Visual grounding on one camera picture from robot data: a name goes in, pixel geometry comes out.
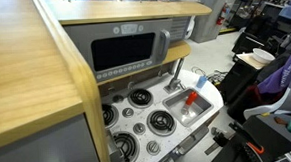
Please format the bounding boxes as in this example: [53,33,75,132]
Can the small blue cup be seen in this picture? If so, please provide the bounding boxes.
[195,75,209,89]

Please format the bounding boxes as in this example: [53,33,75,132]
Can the black coil stove burner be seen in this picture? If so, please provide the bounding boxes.
[111,130,142,162]
[127,87,155,110]
[146,108,178,138]
[101,102,121,129]

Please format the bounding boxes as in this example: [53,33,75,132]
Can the grey toy faucet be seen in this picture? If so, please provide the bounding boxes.
[161,57,187,94]

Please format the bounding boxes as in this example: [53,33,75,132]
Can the white bowl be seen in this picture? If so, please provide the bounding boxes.
[251,46,277,65]

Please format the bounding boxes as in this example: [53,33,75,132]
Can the black shelf rack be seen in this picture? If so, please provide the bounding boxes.
[229,0,284,30]

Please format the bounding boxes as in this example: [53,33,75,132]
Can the grey toy microwave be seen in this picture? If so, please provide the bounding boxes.
[62,18,194,85]

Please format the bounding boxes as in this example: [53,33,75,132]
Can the tangled floor cables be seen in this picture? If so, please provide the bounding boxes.
[191,64,230,87]

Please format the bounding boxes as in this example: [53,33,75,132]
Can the black orange bar clamp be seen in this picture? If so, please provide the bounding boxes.
[202,119,265,157]

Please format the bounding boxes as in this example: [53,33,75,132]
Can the red fire extinguisher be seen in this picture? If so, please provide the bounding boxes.
[214,0,232,27]

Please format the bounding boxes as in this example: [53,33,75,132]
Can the purple cloth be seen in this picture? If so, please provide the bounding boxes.
[255,40,291,96]

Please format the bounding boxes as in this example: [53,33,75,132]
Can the small brown item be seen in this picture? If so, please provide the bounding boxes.
[273,115,288,126]

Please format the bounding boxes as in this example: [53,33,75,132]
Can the black storage case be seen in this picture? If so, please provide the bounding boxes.
[217,56,265,105]

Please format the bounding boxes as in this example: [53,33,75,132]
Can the grey toy sink basin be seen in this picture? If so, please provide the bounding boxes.
[161,85,216,129]

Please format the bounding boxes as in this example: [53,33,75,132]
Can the blue bin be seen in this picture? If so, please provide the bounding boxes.
[277,3,291,26]

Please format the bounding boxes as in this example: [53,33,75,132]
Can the grey oven door handle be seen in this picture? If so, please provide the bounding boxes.
[169,124,212,158]

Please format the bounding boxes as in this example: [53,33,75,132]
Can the black perforated work table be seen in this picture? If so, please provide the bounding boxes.
[203,112,291,162]

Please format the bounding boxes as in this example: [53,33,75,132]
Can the red sauce bottle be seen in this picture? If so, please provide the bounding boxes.
[184,90,199,107]

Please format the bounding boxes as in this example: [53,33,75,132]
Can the grey round stove knob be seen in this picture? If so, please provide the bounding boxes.
[111,93,125,105]
[121,107,135,119]
[146,139,161,157]
[133,122,147,137]

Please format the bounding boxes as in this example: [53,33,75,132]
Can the wooden toy kitchen unit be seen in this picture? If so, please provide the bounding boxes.
[0,0,228,162]

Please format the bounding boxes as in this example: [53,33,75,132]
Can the light wooden board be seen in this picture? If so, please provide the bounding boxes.
[235,52,269,71]

